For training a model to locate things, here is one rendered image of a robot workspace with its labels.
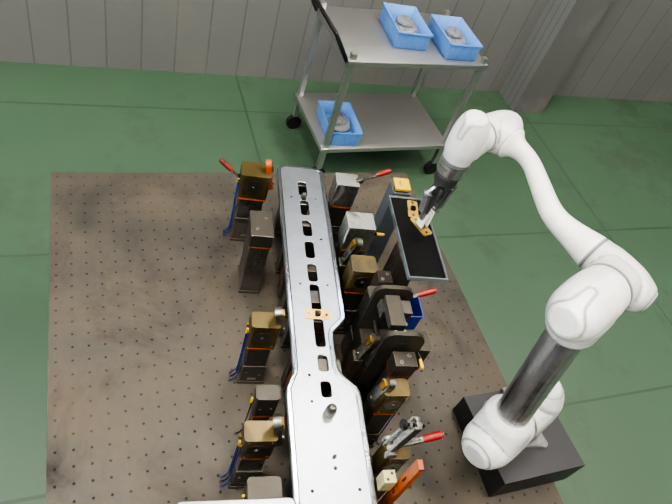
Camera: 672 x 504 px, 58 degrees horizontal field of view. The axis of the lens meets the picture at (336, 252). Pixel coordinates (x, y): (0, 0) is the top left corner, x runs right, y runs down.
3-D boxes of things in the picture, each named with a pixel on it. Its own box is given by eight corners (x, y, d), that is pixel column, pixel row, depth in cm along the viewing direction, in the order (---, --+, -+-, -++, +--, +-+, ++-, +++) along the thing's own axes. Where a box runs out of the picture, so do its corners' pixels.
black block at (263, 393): (232, 427, 193) (245, 383, 172) (263, 427, 196) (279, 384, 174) (232, 443, 190) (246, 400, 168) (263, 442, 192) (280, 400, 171)
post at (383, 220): (356, 254, 256) (389, 179, 224) (373, 255, 258) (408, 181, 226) (359, 268, 251) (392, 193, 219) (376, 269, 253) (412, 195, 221)
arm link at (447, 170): (436, 150, 178) (429, 165, 182) (455, 170, 174) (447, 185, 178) (458, 145, 183) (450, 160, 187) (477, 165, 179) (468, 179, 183)
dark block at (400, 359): (353, 414, 207) (393, 350, 176) (372, 414, 209) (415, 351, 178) (355, 428, 204) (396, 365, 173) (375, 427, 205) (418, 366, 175)
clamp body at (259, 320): (227, 367, 206) (241, 309, 181) (262, 368, 210) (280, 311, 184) (227, 384, 202) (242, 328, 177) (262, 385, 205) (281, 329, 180)
